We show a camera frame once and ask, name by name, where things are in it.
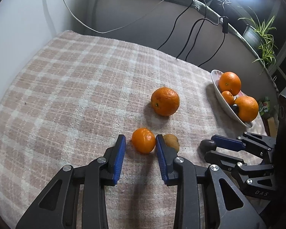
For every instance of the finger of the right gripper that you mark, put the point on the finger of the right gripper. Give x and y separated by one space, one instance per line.
228 163
255 144

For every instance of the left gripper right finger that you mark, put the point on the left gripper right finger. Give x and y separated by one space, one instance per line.
225 205

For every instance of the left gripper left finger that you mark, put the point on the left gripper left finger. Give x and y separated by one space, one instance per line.
56 205

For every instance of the rough large orange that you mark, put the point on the rough large orange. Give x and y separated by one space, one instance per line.
248 108

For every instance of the small mandarin with stem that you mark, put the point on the small mandarin with stem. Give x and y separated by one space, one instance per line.
228 97

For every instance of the green brown kiwi fruit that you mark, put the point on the green brown kiwi fruit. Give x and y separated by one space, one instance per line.
172 141

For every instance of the small smooth mandarin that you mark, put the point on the small smooth mandarin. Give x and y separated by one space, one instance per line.
143 140

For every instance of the medium orange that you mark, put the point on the medium orange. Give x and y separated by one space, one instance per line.
165 101

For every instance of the dark purple plum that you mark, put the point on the dark purple plum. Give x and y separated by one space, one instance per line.
207 145

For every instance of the green snack packet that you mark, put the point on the green snack packet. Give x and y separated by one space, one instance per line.
264 107

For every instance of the smooth large orange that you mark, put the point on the smooth large orange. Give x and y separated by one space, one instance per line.
229 81

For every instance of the floral white plate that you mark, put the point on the floral white plate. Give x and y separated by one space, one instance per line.
215 76

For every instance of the potted spider plant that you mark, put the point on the potted spider plant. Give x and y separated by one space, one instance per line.
258 36

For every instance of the pink plaid tablecloth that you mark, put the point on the pink plaid tablecloth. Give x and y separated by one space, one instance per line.
73 99

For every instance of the black inline cable box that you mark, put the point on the black inline cable box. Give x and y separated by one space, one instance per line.
225 22

